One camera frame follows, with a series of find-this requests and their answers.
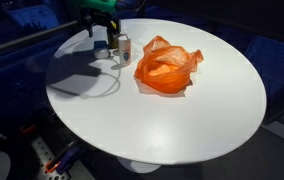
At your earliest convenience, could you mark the metal handrail bar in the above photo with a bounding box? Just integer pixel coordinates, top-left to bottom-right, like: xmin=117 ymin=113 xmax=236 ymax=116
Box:
xmin=0 ymin=19 xmax=80 ymax=58

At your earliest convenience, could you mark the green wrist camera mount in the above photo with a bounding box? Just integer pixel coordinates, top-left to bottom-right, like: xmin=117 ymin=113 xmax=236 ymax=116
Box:
xmin=68 ymin=0 xmax=119 ymax=14

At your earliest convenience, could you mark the orange plastic bag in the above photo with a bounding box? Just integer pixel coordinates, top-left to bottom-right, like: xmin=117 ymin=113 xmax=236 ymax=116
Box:
xmin=134 ymin=35 xmax=205 ymax=95

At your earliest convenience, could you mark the white deodorant stick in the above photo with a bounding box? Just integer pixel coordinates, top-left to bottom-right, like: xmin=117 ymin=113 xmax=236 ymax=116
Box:
xmin=117 ymin=34 xmax=132 ymax=67

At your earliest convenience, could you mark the yellow-lid vitamin bottle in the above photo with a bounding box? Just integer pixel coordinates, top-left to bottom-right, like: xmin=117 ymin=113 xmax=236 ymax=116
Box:
xmin=106 ymin=19 xmax=120 ymax=50

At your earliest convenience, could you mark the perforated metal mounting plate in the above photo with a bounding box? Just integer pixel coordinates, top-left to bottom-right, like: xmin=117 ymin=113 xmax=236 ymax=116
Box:
xmin=30 ymin=134 xmax=71 ymax=180

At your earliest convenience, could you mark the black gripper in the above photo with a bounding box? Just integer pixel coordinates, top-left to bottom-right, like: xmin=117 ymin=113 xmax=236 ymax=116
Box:
xmin=80 ymin=8 xmax=122 ymax=39

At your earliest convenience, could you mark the white table pedestal base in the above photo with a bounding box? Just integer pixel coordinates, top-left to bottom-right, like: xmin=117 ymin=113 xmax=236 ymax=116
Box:
xmin=116 ymin=156 xmax=162 ymax=174

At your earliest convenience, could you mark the purple orange clamp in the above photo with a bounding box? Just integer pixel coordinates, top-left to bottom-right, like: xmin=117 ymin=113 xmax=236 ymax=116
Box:
xmin=45 ymin=141 xmax=80 ymax=175
xmin=19 ymin=123 xmax=38 ymax=135

